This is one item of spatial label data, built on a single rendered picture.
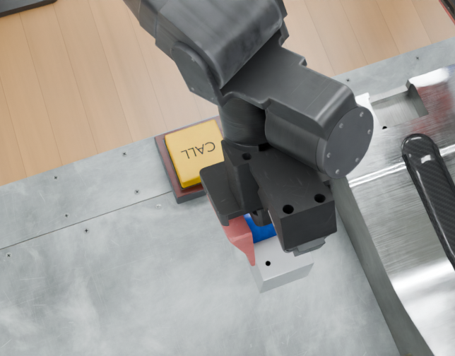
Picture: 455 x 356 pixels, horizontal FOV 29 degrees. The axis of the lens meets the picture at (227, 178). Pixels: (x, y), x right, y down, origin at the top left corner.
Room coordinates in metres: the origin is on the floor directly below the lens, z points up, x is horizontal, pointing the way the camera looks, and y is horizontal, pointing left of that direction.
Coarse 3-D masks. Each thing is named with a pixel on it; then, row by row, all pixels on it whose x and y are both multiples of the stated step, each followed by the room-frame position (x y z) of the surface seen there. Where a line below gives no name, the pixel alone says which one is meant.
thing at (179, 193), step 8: (208, 120) 0.42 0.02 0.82; (216, 120) 0.42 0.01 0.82; (184, 128) 0.41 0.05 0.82; (160, 136) 0.40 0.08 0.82; (160, 144) 0.39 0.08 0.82; (160, 152) 0.38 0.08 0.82; (168, 160) 0.37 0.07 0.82; (168, 168) 0.36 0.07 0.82; (176, 184) 0.34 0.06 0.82; (200, 184) 0.34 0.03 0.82; (176, 192) 0.33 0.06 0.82; (184, 192) 0.33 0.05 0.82; (192, 192) 0.33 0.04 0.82
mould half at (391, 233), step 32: (448, 96) 0.42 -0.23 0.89; (416, 128) 0.39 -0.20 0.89; (448, 128) 0.39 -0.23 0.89; (384, 160) 0.35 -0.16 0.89; (448, 160) 0.35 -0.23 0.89; (352, 192) 0.31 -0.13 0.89; (384, 192) 0.31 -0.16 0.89; (416, 192) 0.32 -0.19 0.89; (352, 224) 0.30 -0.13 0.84; (384, 224) 0.28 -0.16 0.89; (416, 224) 0.28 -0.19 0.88; (384, 256) 0.25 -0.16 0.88; (416, 256) 0.25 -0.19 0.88; (384, 288) 0.22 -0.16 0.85; (416, 288) 0.22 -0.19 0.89; (448, 288) 0.22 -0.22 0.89; (416, 320) 0.18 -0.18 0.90; (448, 320) 0.18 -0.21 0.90; (416, 352) 0.16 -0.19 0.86; (448, 352) 0.15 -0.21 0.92
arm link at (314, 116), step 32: (288, 32) 0.34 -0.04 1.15; (192, 64) 0.30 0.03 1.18; (256, 64) 0.31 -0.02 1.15; (288, 64) 0.31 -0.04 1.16; (224, 96) 0.29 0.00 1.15; (256, 96) 0.28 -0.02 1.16; (288, 96) 0.28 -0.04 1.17; (320, 96) 0.28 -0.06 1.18; (352, 96) 0.28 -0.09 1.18; (288, 128) 0.26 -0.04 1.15; (320, 128) 0.25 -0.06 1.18; (352, 128) 0.26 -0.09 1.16; (320, 160) 0.24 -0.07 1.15; (352, 160) 0.25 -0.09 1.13
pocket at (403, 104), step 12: (408, 84) 0.44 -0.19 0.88; (372, 96) 0.43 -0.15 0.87; (384, 96) 0.43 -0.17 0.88; (396, 96) 0.43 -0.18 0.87; (408, 96) 0.44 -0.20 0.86; (372, 108) 0.42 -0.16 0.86; (384, 108) 0.42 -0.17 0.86; (396, 108) 0.42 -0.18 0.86; (408, 108) 0.42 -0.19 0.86; (420, 108) 0.41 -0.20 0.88; (384, 120) 0.41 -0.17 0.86; (396, 120) 0.41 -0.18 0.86; (408, 120) 0.41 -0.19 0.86
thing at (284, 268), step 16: (272, 224) 0.26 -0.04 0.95; (256, 240) 0.24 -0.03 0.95; (272, 240) 0.24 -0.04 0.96; (256, 256) 0.22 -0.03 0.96; (272, 256) 0.22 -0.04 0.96; (288, 256) 0.22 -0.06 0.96; (304, 256) 0.22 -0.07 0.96; (256, 272) 0.21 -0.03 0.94; (272, 272) 0.21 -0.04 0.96; (288, 272) 0.21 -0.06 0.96; (304, 272) 0.22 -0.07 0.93; (272, 288) 0.21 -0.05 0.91
